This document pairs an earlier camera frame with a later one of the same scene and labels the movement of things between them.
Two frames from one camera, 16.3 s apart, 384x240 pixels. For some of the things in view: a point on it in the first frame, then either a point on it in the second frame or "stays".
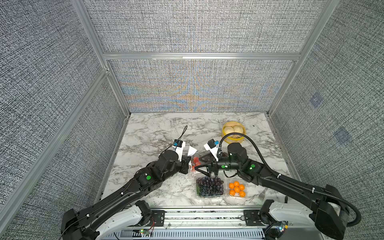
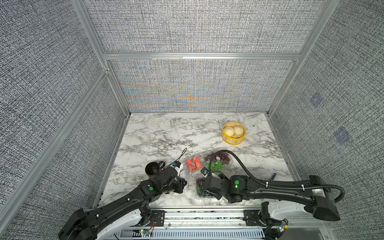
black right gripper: [212, 167] -> [220, 179]
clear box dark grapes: [210, 188] stays
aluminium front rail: [204, 217] stays
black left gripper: [184, 162] -> [181, 185]
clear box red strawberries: [195, 162] stays
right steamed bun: [238, 129] stays
